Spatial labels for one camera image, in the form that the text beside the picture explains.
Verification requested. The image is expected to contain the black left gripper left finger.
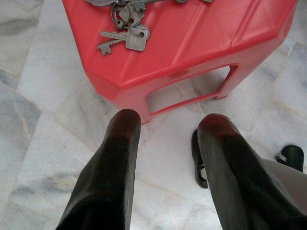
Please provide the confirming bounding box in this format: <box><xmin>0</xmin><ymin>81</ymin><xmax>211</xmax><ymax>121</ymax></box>
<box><xmin>55</xmin><ymin>108</ymin><xmax>142</xmax><ymax>230</ymax></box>

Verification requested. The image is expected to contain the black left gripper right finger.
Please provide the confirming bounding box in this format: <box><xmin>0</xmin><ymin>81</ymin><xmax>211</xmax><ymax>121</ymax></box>
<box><xmin>197</xmin><ymin>113</ymin><xmax>307</xmax><ymax>230</ymax></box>

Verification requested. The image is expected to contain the bunch of metal keys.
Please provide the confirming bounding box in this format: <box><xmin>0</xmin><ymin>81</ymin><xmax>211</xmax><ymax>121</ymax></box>
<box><xmin>85</xmin><ymin>0</ymin><xmax>214</xmax><ymax>57</ymax></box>

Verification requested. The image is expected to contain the black left robot foot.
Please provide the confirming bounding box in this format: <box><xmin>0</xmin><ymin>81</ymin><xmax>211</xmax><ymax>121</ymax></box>
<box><xmin>191</xmin><ymin>129</ymin><xmax>209</xmax><ymax>189</ymax></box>

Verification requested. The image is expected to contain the black robot foot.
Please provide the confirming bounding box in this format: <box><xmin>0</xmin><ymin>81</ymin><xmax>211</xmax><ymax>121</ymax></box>
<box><xmin>275</xmin><ymin>144</ymin><xmax>305</xmax><ymax>173</ymax></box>
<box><xmin>191</xmin><ymin>129</ymin><xmax>209</xmax><ymax>189</ymax></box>

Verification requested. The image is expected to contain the silver left robot leg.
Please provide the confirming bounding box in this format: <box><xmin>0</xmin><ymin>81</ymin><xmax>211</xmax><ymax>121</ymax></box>
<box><xmin>261</xmin><ymin>158</ymin><xmax>307</xmax><ymax>216</ymax></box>

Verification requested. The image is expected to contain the black right robot foot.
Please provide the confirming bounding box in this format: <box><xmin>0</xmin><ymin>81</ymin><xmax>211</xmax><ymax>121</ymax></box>
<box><xmin>275</xmin><ymin>144</ymin><xmax>305</xmax><ymax>173</ymax></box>

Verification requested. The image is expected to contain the red plastic stool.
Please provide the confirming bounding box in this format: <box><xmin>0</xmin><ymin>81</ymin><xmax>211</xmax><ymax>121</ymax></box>
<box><xmin>61</xmin><ymin>0</ymin><xmax>298</xmax><ymax>125</ymax></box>

